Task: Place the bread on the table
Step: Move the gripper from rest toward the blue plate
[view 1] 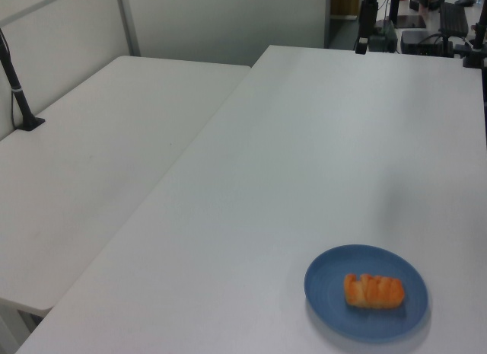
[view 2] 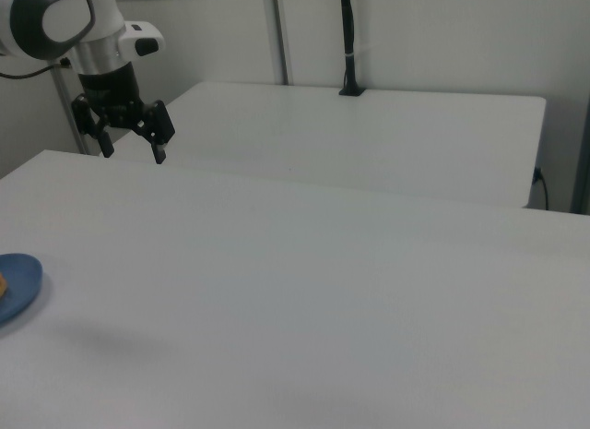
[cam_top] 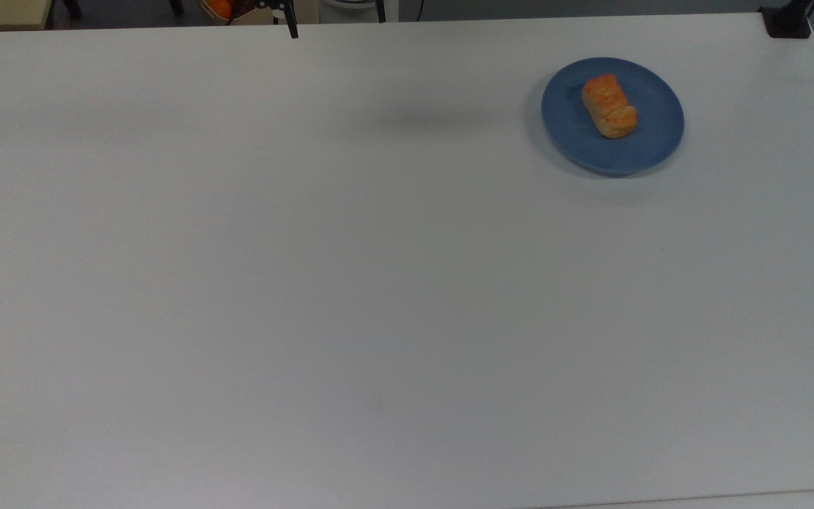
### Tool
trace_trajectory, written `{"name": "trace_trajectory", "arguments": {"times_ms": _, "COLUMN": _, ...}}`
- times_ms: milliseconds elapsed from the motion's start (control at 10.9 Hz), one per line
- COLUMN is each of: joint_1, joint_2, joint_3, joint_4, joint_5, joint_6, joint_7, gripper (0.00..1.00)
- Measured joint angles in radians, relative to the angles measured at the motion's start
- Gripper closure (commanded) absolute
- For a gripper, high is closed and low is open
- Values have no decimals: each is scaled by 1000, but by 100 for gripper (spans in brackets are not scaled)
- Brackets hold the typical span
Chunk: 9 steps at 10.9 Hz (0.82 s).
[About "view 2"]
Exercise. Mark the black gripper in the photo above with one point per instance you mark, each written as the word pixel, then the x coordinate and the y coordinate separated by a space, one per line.
pixel 110 90

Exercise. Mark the orange-brown bread piece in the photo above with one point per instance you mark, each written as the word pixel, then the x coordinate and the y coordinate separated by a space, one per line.
pixel 2 286

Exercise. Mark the blue round plate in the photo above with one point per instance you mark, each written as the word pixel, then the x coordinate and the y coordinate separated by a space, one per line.
pixel 20 288

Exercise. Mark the black pole with base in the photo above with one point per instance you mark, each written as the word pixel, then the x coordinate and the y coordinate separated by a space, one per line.
pixel 348 41

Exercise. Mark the thin metal post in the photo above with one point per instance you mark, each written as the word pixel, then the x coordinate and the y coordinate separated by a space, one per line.
pixel 69 110

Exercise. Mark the grey metal frame post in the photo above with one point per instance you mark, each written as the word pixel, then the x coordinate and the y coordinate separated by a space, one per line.
pixel 280 37

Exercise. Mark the grey partition edge post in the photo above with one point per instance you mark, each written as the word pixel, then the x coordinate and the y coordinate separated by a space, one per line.
pixel 581 101

